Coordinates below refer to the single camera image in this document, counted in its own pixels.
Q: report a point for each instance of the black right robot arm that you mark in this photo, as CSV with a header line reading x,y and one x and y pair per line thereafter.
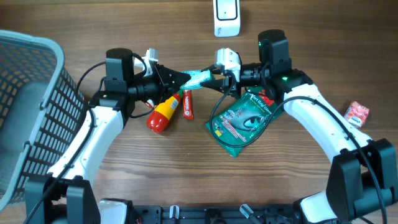
x,y
363,173

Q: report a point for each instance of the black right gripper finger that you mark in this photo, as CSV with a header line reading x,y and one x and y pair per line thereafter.
x,y
209,68
216,84

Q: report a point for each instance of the grey plastic mesh basket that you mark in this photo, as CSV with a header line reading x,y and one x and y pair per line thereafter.
x,y
41,110

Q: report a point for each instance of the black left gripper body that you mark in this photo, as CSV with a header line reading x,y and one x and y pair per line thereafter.
x,y
152,87

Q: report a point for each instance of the red sauce bottle green cap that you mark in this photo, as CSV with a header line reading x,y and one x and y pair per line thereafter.
x,y
162,114

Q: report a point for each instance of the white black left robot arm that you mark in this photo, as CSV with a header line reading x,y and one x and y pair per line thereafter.
x,y
65,194

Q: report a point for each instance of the small red snack packet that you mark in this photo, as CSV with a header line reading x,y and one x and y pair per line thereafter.
x,y
356,114

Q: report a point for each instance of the green 3M gloves pack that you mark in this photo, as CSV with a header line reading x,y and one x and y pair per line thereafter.
x,y
243,120

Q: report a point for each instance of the light green tissue pack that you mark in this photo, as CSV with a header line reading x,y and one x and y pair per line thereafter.
x,y
197,77

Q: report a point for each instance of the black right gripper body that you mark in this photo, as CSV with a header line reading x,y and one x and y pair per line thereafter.
x,y
234,86

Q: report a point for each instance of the red Nescafe coffee stick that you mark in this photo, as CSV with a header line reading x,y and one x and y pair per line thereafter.
x,y
187,105

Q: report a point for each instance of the white barcode scanner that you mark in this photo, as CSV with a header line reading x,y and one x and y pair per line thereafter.
x,y
227,18

